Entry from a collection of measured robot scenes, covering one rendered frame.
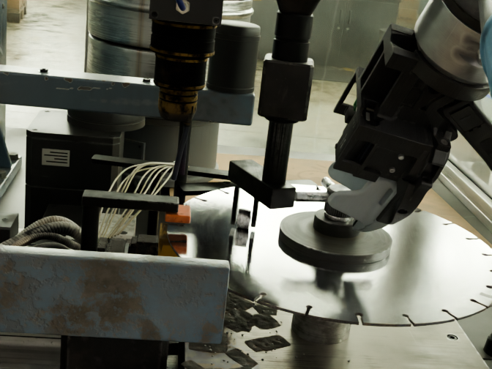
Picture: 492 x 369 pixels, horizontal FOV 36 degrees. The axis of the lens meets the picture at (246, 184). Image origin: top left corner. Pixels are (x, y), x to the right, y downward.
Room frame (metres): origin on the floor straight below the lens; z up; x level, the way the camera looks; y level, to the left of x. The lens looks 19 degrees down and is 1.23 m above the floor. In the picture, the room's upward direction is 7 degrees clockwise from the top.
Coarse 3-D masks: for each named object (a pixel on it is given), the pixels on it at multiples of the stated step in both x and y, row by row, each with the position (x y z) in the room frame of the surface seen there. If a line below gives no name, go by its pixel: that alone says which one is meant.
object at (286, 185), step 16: (272, 128) 0.66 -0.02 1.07; (288, 128) 0.66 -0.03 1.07; (272, 144) 0.66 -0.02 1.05; (288, 144) 0.66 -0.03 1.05; (240, 160) 0.72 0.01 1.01; (272, 160) 0.66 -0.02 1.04; (240, 176) 0.69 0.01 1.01; (256, 176) 0.67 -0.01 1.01; (272, 176) 0.66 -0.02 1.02; (256, 192) 0.66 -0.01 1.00; (272, 192) 0.64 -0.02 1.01; (288, 192) 0.65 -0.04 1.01; (256, 208) 0.69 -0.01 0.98; (272, 208) 0.64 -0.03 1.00
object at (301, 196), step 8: (328, 184) 0.73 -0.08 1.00; (336, 184) 0.71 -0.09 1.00; (296, 192) 0.69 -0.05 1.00; (304, 192) 0.69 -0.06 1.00; (312, 192) 0.69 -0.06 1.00; (320, 192) 0.69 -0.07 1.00; (328, 192) 0.70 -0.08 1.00; (296, 200) 0.68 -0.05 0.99; (304, 200) 0.69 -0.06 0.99; (312, 200) 0.69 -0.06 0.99; (320, 200) 0.69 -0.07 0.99; (328, 208) 0.69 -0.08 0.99; (328, 216) 0.69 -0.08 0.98; (336, 216) 0.69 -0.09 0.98; (344, 216) 0.69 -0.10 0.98
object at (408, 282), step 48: (240, 192) 0.81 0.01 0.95; (192, 240) 0.66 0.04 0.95; (240, 240) 0.67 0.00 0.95; (432, 240) 0.73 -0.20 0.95; (480, 240) 0.75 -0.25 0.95; (240, 288) 0.57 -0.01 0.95; (288, 288) 0.58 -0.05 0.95; (336, 288) 0.59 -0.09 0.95; (384, 288) 0.60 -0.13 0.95; (432, 288) 0.61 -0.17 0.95; (480, 288) 0.63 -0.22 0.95
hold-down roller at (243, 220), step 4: (240, 212) 0.70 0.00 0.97; (244, 212) 0.70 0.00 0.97; (248, 212) 0.70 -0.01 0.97; (240, 216) 0.70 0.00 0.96; (244, 216) 0.70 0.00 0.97; (248, 216) 0.70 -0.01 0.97; (240, 220) 0.70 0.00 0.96; (244, 220) 0.70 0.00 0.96; (248, 220) 0.70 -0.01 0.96; (236, 224) 0.70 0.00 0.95; (240, 224) 0.70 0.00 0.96; (244, 224) 0.70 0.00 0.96; (248, 224) 0.70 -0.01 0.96
